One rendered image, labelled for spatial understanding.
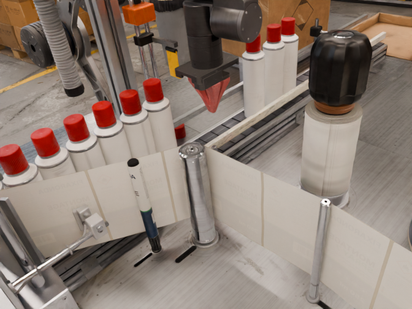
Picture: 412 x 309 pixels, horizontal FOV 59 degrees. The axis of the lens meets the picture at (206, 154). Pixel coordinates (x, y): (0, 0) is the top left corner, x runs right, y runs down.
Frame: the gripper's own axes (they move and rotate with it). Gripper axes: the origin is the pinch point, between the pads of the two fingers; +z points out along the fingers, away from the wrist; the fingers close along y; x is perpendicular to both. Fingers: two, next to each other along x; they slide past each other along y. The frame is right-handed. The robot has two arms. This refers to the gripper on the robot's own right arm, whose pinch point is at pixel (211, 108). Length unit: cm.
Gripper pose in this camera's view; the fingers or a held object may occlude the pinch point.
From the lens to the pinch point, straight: 70.3
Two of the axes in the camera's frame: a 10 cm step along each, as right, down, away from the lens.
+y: 7.1, -4.8, 5.1
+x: -6.9, -3.7, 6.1
